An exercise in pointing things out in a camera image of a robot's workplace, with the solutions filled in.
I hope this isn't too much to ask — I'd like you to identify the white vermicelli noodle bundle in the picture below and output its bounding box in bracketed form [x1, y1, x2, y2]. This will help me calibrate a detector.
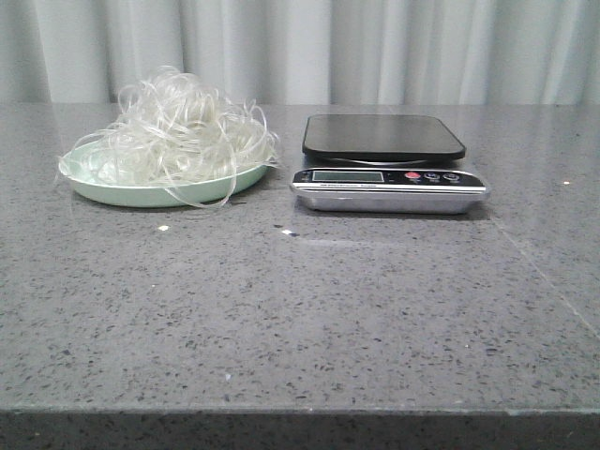
[70, 67, 278, 209]

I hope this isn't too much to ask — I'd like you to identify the black silver kitchen scale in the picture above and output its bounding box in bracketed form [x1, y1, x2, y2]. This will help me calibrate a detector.
[291, 113, 489, 215]

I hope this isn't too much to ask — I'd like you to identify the light green round plate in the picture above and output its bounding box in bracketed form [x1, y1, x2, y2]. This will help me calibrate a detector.
[58, 142, 267, 208]

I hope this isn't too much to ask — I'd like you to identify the white pleated curtain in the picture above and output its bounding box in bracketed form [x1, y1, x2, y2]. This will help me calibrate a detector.
[1, 1, 599, 105]

